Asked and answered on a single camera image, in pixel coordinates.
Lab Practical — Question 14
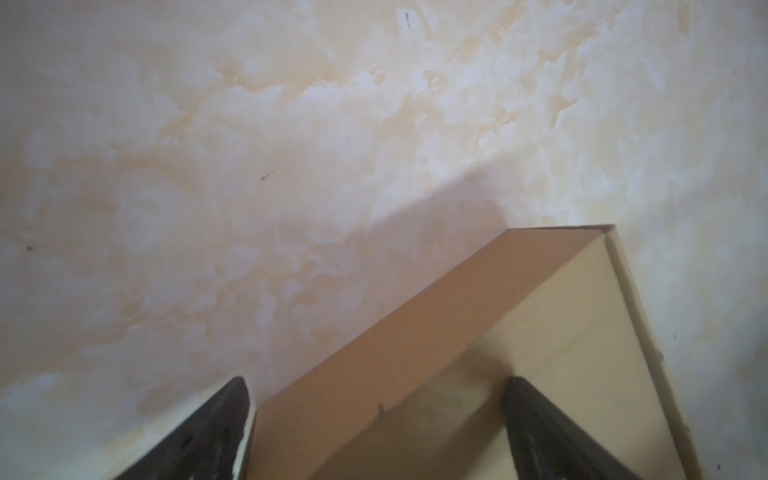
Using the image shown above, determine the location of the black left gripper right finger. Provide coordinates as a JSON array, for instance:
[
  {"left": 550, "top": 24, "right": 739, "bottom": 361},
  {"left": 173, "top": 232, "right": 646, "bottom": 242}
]
[{"left": 502, "top": 376, "right": 639, "bottom": 480}]

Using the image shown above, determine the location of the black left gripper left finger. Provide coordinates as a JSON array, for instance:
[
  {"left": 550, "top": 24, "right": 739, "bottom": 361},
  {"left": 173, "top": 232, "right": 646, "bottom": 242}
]
[{"left": 117, "top": 376, "right": 251, "bottom": 480}]

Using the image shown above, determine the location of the brown cardboard box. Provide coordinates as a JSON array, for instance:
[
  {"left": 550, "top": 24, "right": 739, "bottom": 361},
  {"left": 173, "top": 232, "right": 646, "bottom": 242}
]
[{"left": 246, "top": 225, "right": 702, "bottom": 479}]

